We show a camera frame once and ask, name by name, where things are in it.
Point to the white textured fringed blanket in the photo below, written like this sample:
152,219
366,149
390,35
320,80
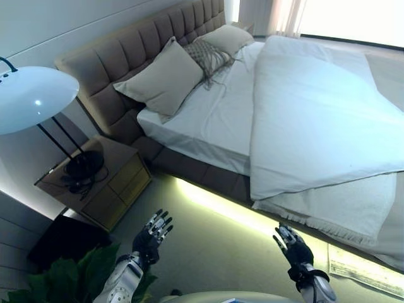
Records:
341,211

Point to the sheer light curtain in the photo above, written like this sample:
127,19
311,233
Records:
268,15

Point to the macrame fringed cushion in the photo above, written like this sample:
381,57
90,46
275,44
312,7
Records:
206,55

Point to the light wooden nightstand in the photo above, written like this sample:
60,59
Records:
244,27
120,186

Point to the white dome table lamp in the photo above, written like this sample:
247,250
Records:
31,94

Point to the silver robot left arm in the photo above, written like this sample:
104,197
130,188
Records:
123,281

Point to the white fitted bed sheet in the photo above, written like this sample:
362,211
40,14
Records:
205,120

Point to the white duvet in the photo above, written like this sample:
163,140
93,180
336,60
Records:
315,110

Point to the beige pillow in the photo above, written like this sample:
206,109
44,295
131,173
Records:
164,79
225,38

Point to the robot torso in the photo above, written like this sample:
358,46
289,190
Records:
227,298

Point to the black box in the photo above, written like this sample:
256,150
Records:
69,240

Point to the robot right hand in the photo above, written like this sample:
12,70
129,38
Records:
298,249

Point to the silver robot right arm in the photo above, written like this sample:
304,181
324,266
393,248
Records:
318,287

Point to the green leafy plant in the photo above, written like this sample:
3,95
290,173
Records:
82,274

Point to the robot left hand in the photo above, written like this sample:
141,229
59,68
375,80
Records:
148,241

